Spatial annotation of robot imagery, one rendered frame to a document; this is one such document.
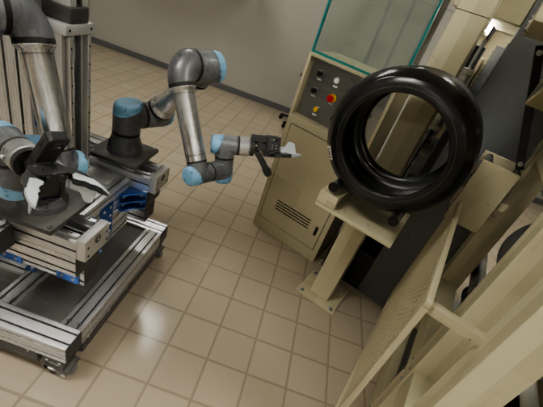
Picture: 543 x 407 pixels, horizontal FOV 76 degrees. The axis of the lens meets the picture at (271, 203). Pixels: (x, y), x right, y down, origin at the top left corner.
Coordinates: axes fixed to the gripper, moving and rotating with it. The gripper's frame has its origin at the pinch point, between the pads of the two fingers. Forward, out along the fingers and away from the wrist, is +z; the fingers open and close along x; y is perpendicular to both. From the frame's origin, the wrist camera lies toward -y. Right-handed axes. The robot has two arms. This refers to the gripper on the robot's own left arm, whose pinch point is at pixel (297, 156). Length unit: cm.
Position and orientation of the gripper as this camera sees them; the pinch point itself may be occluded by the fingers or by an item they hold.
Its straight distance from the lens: 143.0
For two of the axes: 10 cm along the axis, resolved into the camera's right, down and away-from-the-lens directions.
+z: 9.8, 0.6, 1.9
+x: -1.7, -2.6, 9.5
